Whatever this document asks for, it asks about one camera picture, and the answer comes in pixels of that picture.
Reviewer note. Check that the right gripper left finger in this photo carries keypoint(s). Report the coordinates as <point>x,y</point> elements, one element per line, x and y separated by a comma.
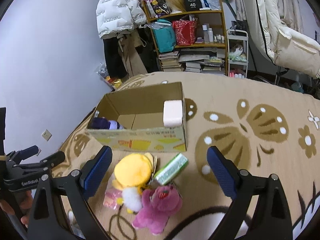
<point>48,219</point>

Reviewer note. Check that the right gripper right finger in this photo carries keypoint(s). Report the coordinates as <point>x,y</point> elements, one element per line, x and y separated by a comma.
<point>271,218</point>

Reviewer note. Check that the pink plastic-wrapped toy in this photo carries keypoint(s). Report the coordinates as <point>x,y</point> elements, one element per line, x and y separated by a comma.
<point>111,197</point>

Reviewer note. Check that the white fluffy pompom toy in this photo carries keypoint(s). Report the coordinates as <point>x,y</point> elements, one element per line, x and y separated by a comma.
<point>131,199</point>

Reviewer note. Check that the yellow round plush toy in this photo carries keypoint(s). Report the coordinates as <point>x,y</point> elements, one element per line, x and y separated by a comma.
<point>134,170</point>

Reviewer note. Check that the pink strawberry bear plush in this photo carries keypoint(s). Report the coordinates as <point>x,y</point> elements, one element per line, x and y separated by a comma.
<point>158,206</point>

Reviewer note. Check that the green tissue pack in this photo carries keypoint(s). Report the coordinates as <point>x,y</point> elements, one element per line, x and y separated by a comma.
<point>166,174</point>

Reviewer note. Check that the person's left hand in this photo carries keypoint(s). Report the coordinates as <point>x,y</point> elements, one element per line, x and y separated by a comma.
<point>25,204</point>

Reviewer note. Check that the beige patterned carpet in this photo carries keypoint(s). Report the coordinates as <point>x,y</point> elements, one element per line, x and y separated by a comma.
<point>262,128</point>

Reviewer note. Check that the dark purple plush toy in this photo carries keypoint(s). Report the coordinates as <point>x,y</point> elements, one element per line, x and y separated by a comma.
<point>103,123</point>

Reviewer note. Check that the plastic bag of snacks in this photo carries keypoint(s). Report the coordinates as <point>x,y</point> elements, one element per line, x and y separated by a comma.
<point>114,83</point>

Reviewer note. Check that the open cardboard box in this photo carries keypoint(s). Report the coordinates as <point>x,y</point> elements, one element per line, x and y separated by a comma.
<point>140,111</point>

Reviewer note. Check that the white toilet paper roll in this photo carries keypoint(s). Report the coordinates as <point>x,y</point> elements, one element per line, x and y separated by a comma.
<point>172,113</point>

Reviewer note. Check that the cream hanging coat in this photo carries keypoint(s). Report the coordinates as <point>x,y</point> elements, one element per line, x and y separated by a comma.
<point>286,45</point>

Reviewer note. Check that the brown paper bag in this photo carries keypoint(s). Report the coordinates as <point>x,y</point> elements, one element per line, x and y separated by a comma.
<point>129,55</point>

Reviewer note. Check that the white rolling cart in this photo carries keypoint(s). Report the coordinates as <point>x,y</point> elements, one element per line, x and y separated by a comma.
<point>237,52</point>

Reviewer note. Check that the stack of books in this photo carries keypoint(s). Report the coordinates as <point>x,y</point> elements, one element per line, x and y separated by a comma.
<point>168,62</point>

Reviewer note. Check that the wooden bookshelf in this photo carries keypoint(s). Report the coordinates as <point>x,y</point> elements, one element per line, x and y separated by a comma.
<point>210,48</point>

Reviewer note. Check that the white puffer jacket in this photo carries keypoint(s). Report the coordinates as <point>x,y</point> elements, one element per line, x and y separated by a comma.
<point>118,17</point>

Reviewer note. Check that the teal bag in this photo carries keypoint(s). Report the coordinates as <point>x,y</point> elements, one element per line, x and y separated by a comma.
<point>164,35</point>

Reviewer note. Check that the red patterned bag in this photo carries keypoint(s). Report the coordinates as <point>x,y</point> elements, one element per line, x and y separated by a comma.
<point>185,32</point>

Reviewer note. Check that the black box marked 40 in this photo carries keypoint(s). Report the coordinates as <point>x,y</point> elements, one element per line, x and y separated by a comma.
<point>192,5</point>

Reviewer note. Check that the wall socket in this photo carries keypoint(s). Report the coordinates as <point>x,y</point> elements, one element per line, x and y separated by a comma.
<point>46,135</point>

